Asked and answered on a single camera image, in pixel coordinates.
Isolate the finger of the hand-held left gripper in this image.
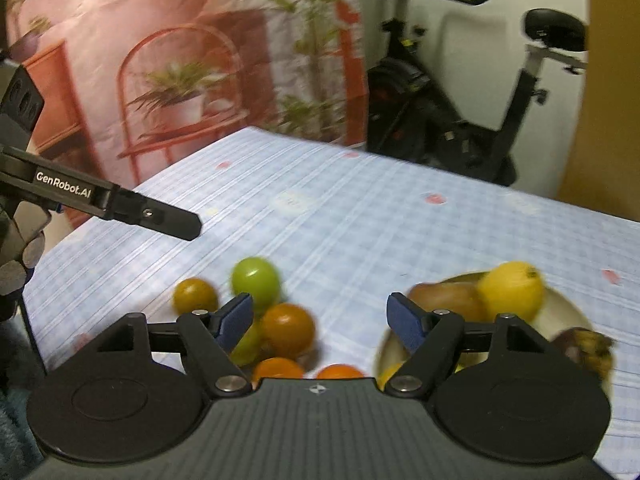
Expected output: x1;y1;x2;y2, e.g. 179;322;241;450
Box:
107;185;202;241

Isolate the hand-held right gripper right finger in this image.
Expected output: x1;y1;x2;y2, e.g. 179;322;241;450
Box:
386;291;551;396

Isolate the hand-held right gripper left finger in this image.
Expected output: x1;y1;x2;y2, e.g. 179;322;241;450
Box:
95;292;254;396

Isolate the green jujube fruit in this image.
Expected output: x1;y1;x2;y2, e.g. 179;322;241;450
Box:
230;320;263;367
230;257;282;313

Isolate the speckled orange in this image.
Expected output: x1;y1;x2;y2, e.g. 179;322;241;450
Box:
172;278;219;315

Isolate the small mandarin orange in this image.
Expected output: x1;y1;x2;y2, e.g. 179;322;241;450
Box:
251;357;306;386
260;302;317;361
315;364;366;381

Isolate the yellow lemon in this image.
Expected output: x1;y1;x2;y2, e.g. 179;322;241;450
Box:
477;261;546;325

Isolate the white plate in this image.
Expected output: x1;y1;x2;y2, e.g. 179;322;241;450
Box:
375;271;613;396

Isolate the dark purple mangosteen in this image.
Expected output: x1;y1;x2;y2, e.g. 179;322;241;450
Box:
550;327;617;381

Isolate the person's left hand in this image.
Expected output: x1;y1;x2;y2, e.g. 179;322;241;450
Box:
0;199;53;322

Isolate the brown pear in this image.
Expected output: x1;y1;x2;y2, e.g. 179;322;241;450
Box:
409;282;488;323

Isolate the red printed backdrop cloth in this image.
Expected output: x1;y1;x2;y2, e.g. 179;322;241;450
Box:
0;0;368;231

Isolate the black exercise bike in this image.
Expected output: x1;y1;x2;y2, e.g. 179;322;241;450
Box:
357;0;588;186

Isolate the brown wooden board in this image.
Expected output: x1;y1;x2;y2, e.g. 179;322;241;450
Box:
557;0;640;221

